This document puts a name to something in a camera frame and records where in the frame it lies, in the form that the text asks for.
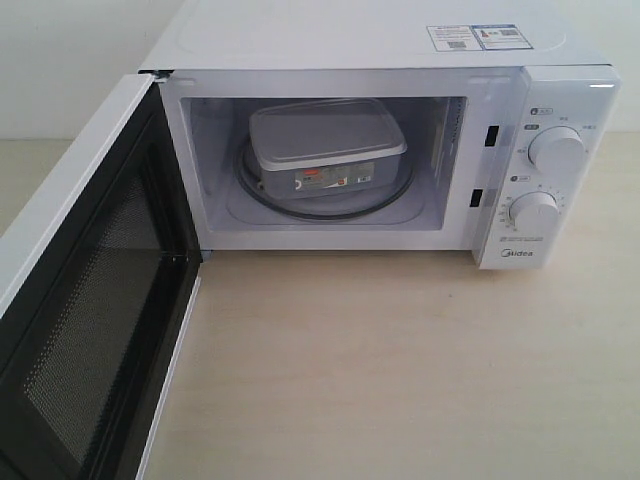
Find white control knob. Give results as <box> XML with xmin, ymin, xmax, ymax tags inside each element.
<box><xmin>509</xmin><ymin>191</ymin><xmax>559</xmax><ymax>233</ymax></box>
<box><xmin>528</xmin><ymin>126</ymin><xmax>586</xmax><ymax>172</ymax></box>

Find glass turntable plate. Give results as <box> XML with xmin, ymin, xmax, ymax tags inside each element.
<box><xmin>233</xmin><ymin>137</ymin><xmax>415</xmax><ymax>222</ymax></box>

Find white upper control knob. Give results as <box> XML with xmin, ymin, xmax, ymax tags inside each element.
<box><xmin>528</xmin><ymin>126</ymin><xmax>586</xmax><ymax>172</ymax></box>

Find white lower control knob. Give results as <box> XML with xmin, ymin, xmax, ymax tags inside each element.
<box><xmin>509</xmin><ymin>191</ymin><xmax>559</xmax><ymax>233</ymax></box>

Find white microwave oven body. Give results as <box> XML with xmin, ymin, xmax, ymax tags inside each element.
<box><xmin>141</xmin><ymin>1</ymin><xmax>621</xmax><ymax>270</ymax></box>

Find white plastic lidded container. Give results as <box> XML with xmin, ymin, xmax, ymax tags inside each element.
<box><xmin>249</xmin><ymin>98</ymin><xmax>407</xmax><ymax>200</ymax></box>

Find blue white warning sticker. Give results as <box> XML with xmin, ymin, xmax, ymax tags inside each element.
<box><xmin>427</xmin><ymin>24</ymin><xmax>533</xmax><ymax>52</ymax></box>

